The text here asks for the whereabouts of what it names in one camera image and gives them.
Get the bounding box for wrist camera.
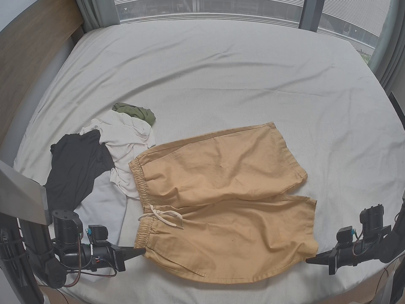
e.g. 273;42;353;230
88;224;109;244
336;227;353;249

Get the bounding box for tan shorts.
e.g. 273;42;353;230
128;122;318;285

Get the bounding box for olive green garment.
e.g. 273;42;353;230
112;103;156;126

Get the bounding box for grey-green curtain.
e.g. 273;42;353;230
367;0;405;89
69;0;121;32

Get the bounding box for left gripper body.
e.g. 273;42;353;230
81;244;127;272

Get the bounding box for pale blue garment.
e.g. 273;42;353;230
68;173;128;246

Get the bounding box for black cable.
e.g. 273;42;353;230
380;258;400;304

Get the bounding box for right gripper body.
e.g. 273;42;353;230
328;248;358;275

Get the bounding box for cream garment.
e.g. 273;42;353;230
79;110;157;200

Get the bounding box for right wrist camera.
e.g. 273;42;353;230
336;227;353;249

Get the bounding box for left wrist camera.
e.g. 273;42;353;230
88;224;109;244

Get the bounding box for black garment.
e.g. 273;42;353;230
43;133;115;211

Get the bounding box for bed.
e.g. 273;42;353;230
0;0;405;301

